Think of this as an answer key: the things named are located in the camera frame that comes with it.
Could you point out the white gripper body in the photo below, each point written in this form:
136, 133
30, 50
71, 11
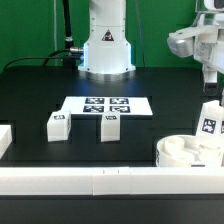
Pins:
204, 39

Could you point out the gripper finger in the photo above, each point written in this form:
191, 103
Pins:
210, 79

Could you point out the round white stool seat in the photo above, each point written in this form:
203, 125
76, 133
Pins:
190, 151

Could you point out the white marker base plate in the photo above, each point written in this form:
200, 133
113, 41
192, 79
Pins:
136, 106

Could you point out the black vertical cable post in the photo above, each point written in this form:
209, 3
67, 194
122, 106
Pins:
68, 61

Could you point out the white front barrier wall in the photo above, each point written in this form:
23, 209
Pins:
111, 181

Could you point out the white barrier wall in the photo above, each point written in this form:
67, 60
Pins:
111, 181
5, 138

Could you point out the white left barrier wall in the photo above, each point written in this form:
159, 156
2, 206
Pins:
5, 138

